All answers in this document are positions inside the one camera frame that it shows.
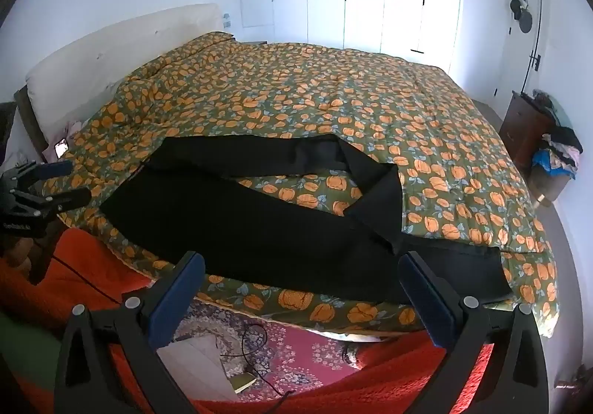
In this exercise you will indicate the red fleece jacket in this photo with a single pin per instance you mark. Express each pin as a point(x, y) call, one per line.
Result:
point(33, 317)

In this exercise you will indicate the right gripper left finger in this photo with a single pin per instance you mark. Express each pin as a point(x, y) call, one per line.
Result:
point(86, 377)

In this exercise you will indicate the pink floral rug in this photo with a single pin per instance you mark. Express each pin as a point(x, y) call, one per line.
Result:
point(278, 358)

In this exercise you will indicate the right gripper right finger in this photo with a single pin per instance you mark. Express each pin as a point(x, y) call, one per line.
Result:
point(515, 379)

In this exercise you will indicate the black pants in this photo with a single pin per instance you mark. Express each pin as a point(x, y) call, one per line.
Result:
point(189, 195)

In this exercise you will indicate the black hat on door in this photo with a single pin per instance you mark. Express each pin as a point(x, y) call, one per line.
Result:
point(522, 15)

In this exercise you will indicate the green orange floral quilt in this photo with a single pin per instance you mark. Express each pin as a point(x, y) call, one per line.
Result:
point(459, 181)

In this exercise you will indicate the smartphone on bed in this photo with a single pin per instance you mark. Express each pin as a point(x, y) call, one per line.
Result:
point(60, 148)

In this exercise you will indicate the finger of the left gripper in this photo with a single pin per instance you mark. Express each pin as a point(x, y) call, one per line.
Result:
point(51, 169)
point(65, 201)

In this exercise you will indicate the white padded headboard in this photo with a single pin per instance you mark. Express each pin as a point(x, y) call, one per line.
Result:
point(72, 83)

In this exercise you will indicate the white door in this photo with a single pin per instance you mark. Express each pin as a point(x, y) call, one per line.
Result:
point(519, 53)

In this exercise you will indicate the brown basket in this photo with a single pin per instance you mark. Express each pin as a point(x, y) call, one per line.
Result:
point(544, 187)

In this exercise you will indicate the brown wooden dresser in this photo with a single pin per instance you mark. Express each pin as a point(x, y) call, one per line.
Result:
point(522, 130)

